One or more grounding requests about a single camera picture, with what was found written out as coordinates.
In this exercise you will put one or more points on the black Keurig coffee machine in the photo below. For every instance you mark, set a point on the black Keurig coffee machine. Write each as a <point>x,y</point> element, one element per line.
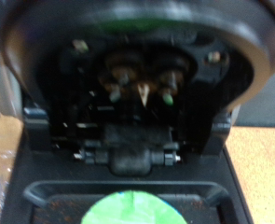
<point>137,93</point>

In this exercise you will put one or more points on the coffee pod with green lid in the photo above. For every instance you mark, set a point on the coffee pod with green lid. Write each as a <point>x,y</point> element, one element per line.
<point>134,210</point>

